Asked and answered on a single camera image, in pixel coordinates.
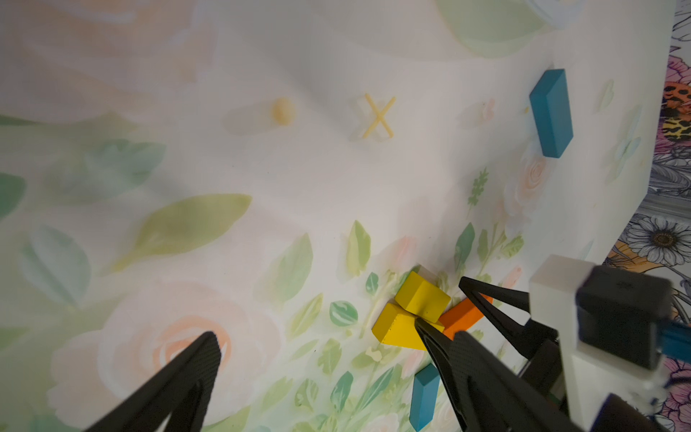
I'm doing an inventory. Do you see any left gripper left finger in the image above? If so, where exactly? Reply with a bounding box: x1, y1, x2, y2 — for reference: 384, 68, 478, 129
88, 331, 221, 431

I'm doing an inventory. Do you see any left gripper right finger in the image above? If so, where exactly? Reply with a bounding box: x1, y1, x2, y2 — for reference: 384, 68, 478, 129
415, 318, 580, 431

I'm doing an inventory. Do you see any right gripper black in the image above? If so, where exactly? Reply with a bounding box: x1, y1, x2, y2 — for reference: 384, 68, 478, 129
458, 276, 569, 415

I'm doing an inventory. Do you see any small yellow block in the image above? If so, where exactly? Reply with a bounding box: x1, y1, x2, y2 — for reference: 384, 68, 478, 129
394, 271, 451, 322

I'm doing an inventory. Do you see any teal block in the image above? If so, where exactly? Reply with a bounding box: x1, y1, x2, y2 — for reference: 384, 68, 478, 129
410, 364, 440, 431
529, 69, 573, 158

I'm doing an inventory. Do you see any orange block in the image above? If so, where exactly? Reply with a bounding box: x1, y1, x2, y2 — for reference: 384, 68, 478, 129
439, 298, 484, 339

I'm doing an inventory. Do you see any long yellow block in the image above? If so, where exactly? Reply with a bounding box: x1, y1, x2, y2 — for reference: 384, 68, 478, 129
372, 301, 444, 351

